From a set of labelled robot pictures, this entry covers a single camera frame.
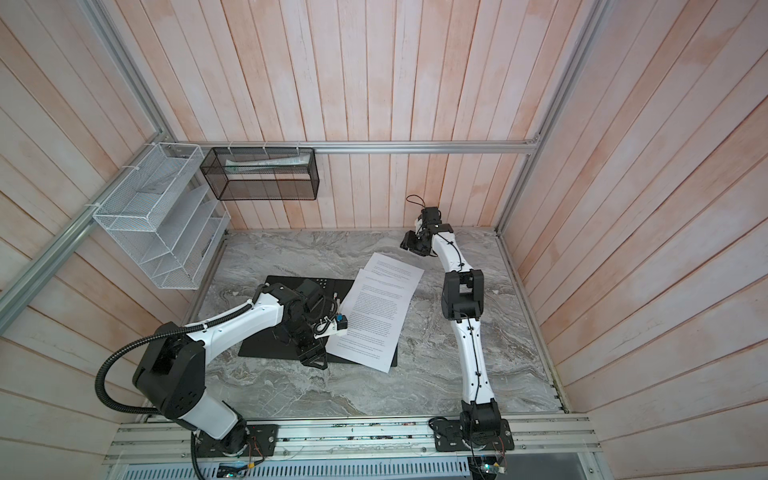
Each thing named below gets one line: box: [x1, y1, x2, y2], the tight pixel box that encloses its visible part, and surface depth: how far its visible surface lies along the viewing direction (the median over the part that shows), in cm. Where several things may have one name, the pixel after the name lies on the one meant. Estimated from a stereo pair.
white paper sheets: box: [364, 252, 425, 288], surface depth 110 cm
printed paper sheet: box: [325, 269, 412, 374], surface depth 97 cm
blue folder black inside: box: [238, 275, 399, 367], surface depth 72 cm
